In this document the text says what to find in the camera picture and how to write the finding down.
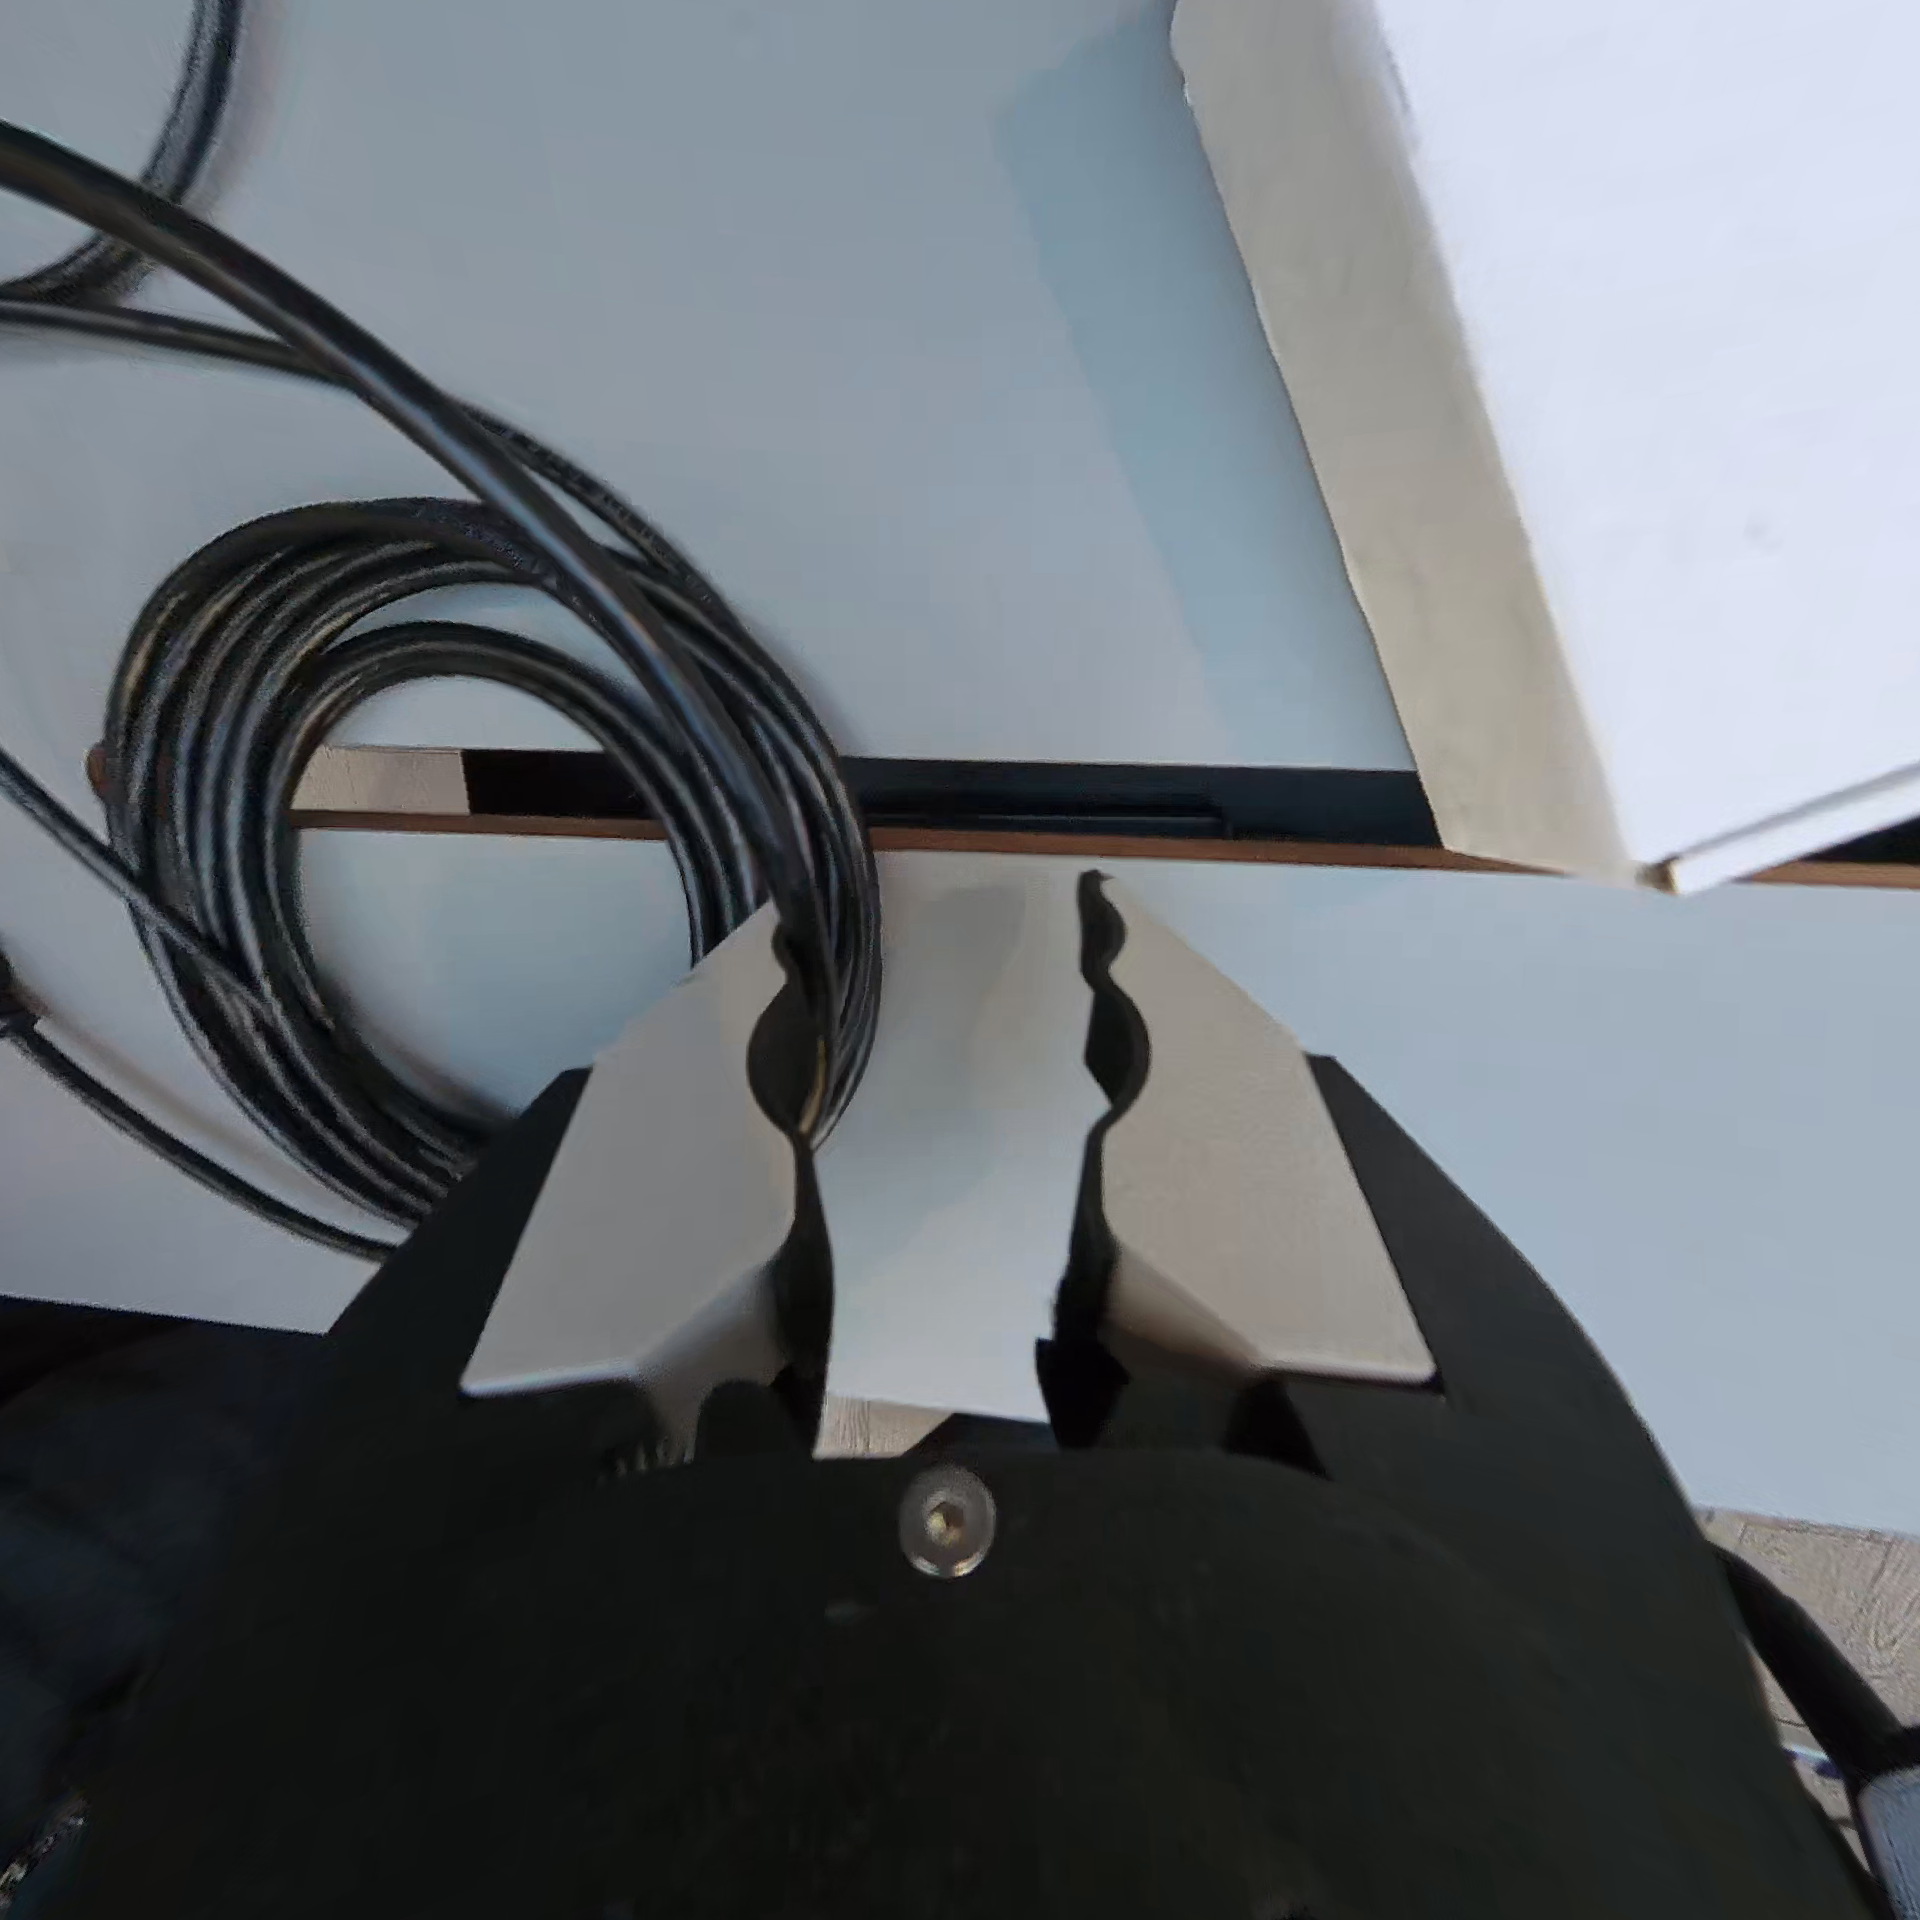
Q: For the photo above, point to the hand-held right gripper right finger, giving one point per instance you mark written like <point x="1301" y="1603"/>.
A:
<point x="1260" y="1200"/>

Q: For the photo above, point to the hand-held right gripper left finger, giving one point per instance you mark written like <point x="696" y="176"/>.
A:
<point x="645" y="1200"/>

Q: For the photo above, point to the grey desk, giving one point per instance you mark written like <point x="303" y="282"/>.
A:
<point x="902" y="376"/>

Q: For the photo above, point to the person's dark clothing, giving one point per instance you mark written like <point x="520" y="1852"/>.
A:
<point x="90" y="1500"/>

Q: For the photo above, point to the white cardboard box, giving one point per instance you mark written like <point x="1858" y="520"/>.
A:
<point x="1652" y="376"/>

